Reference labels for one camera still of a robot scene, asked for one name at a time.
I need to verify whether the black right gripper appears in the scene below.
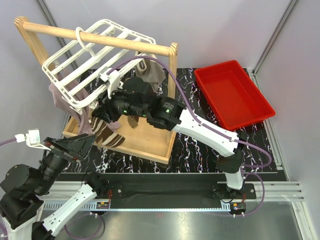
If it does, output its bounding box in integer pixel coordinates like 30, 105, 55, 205
91, 84, 148, 125

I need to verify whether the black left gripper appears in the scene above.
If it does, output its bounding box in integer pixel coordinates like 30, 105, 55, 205
35, 132, 98, 194

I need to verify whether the brown striped sock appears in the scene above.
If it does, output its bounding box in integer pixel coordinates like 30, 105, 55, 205
127, 116, 139, 129
90, 117, 125, 148

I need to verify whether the wooden clothes rack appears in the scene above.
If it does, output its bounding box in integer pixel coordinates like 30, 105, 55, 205
14, 16, 178, 164

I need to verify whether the white plastic clip hanger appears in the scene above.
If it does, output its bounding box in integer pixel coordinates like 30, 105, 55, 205
42, 19, 156, 115

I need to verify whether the grey cream sock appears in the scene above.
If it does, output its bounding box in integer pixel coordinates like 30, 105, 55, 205
134, 58, 165, 93

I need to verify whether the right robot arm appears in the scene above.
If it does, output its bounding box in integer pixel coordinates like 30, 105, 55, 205
92, 77, 245, 199

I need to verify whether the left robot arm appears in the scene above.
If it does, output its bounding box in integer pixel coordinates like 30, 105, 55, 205
0, 129, 109, 240

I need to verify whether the mauve hanging cloth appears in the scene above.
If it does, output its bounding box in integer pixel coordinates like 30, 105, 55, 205
47, 71, 122, 135

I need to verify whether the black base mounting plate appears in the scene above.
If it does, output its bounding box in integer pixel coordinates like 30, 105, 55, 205
101, 173, 257, 207

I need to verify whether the red plastic bin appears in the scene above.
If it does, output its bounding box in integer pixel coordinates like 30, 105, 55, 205
194, 60, 276, 131

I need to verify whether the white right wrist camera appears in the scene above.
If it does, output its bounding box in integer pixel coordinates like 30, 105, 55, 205
99, 67, 123, 99

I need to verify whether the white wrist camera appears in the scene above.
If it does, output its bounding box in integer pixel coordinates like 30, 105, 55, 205
14, 129, 46, 150
99, 67, 123, 99

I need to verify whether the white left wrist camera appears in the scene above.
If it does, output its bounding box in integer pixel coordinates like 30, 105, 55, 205
14, 129, 46, 150

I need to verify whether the white slotted cable duct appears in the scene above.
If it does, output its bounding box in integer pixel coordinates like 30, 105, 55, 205
42, 201, 235, 213

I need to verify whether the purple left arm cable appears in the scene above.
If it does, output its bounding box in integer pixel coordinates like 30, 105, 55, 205
0, 137, 18, 147

